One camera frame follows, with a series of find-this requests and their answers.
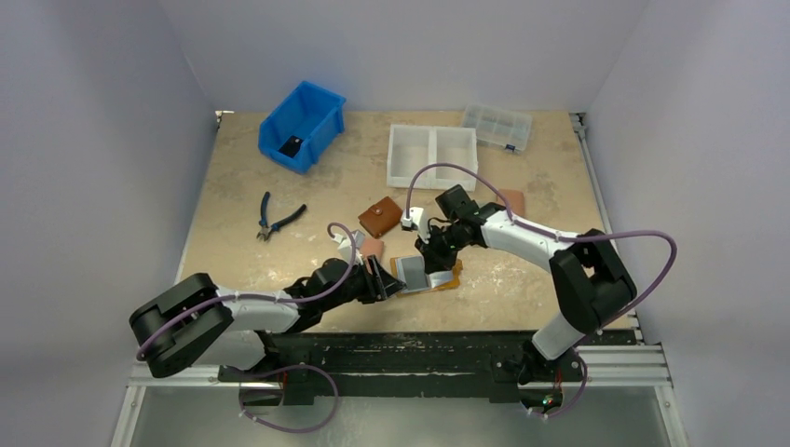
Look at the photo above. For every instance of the white two-compartment tray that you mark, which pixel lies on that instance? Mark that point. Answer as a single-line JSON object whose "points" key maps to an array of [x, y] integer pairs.
{"points": [[432, 157]]}

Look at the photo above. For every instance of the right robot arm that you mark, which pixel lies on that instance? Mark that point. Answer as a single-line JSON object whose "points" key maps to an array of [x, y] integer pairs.
{"points": [[591, 283]]}

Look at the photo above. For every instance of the salmon card holder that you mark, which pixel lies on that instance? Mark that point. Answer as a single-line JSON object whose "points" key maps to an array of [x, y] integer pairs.
{"points": [[514, 198]]}

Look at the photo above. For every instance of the clear plastic organizer box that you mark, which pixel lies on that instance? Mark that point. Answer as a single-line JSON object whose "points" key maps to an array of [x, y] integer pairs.
{"points": [[499, 127]]}

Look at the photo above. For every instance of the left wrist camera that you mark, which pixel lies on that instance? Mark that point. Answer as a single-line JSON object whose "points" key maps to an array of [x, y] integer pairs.
{"points": [[350, 245]]}

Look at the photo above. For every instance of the orange card holder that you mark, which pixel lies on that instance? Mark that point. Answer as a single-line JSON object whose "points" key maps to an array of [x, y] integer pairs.
{"points": [[457, 268]]}

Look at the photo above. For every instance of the brown leather card holder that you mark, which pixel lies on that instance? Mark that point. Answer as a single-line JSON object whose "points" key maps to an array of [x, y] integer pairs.
{"points": [[381, 217]]}

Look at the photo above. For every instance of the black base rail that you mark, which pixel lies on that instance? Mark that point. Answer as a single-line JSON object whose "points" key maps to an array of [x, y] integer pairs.
{"points": [[499, 366]]}

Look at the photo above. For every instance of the blue plastic bin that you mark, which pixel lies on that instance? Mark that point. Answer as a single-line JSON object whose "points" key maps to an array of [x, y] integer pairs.
{"points": [[302, 127]]}

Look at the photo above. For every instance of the dark credit card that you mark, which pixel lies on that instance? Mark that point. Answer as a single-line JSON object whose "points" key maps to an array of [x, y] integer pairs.
{"points": [[411, 271]]}

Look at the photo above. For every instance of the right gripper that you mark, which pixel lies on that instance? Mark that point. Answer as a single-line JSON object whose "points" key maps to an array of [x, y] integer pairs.
{"points": [[431, 248]]}

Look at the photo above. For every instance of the pink card holder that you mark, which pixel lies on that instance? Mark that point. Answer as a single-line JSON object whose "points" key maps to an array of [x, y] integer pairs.
{"points": [[372, 247]]}

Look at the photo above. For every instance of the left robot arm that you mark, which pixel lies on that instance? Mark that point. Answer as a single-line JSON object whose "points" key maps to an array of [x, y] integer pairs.
{"points": [[184, 323]]}

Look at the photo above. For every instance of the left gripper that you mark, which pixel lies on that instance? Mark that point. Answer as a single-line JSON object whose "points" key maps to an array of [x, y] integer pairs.
{"points": [[383, 281]]}

